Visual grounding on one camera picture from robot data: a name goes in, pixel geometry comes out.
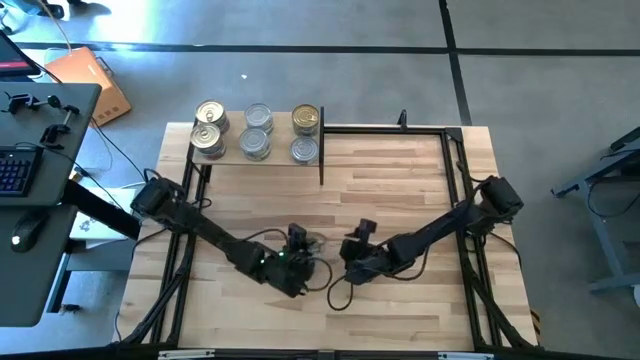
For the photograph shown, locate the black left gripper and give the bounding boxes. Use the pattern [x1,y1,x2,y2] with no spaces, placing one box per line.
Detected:
[262,223,326,299]

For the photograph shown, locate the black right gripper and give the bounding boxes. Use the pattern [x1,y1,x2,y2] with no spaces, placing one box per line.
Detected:
[339,218,396,286]

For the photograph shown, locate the gold can with pull tab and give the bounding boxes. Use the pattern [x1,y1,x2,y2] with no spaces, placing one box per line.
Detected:
[303,230,329,251]
[291,103,321,137]

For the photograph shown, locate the grey can with pull tab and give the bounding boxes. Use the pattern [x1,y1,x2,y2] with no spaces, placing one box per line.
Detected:
[290,136,320,166]

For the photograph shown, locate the silver can with plain lid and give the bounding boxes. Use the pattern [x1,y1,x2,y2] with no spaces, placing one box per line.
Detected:
[238,127,272,162]
[243,102,275,135]

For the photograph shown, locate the salmon can with pull tab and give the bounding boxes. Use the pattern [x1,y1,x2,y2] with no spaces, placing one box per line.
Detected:
[189,122,227,161]
[194,98,231,135]

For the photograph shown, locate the black shelf side panel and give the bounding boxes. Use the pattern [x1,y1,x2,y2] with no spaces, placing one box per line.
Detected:
[318,105,326,187]

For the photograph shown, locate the black desk support beam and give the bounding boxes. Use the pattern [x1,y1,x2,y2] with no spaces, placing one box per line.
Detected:
[62,179,144,241]

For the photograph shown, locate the white box with logo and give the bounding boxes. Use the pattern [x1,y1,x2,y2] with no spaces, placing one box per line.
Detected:
[69,209,136,244]

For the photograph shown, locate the black desk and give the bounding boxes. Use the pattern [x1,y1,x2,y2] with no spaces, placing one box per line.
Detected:
[0,81,104,329]

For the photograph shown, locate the orange case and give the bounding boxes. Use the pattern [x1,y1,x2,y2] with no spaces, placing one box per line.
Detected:
[43,46,134,128]

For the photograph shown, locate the black clamp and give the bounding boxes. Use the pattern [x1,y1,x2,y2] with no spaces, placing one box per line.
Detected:
[39,103,81,150]
[2,92,64,115]

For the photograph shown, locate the black computer mouse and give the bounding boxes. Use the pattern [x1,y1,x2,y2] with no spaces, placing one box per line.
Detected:
[9,212,49,254]

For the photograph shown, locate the black keyboard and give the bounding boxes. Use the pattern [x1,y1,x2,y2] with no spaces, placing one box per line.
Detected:
[0,144,44,197]

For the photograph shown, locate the black monitor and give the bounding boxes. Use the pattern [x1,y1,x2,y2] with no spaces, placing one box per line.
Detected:
[0,28,42,79]

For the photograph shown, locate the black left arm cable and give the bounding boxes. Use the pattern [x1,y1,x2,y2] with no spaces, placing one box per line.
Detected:
[143,167,334,293]

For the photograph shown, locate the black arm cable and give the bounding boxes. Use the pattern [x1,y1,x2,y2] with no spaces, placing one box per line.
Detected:
[143,167,334,293]
[326,159,521,312]

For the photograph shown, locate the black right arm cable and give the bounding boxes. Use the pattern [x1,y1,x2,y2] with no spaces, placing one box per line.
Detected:
[326,159,521,312]

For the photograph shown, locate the black aluminium table frame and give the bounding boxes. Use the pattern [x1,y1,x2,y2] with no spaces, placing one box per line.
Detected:
[112,103,540,354]

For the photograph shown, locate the grey table frame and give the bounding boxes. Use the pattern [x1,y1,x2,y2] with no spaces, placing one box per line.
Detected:
[551,127,640,296]

